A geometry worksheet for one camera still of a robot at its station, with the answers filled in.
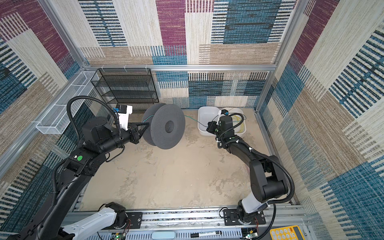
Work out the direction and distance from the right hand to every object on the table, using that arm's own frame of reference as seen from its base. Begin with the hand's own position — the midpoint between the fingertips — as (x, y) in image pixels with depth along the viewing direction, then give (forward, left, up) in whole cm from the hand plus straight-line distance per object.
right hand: (208, 124), depth 90 cm
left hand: (-16, +27, +23) cm, 39 cm away
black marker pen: (-52, +5, -15) cm, 54 cm away
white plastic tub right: (+21, -22, -10) cm, 32 cm away
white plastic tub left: (+21, -1, -14) cm, 25 cm away
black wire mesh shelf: (+34, +56, +4) cm, 65 cm away
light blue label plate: (-52, +24, -16) cm, 59 cm away
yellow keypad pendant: (-53, -34, -15) cm, 64 cm away
